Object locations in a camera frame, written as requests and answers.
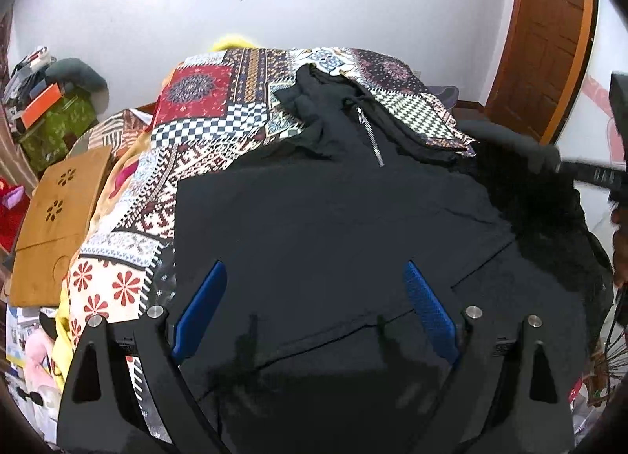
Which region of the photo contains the wooden lap desk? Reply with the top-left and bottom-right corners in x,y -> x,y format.
9,145 -> 115,308

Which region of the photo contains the patchwork printed blanket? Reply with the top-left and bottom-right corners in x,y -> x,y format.
54,46 -> 479,445

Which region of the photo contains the orange box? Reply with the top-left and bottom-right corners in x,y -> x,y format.
22,82 -> 66,127

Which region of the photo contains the black zip jacket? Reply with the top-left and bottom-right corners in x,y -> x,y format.
169,64 -> 614,454

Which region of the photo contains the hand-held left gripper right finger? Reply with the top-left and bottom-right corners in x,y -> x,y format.
402,260 -> 577,454

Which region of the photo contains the wire fan guard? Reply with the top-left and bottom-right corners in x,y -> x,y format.
583,294 -> 628,408

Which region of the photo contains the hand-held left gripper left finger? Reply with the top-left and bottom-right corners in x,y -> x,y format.
56,260 -> 231,454

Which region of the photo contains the grey pillow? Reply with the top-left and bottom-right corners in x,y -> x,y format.
44,58 -> 109,93

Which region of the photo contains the person's right hand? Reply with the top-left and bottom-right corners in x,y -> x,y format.
611,204 -> 628,289

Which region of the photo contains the pink plush toy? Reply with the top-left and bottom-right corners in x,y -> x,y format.
18,331 -> 66,388

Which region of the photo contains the red plush toy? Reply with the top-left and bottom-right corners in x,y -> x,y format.
0,177 -> 26,255

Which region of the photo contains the green patterned box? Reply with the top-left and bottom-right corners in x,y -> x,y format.
17,90 -> 97,176

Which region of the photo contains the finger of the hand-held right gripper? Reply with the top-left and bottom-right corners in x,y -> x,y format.
553,159 -> 614,191

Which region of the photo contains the brown wooden door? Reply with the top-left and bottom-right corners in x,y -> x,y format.
483,0 -> 600,145

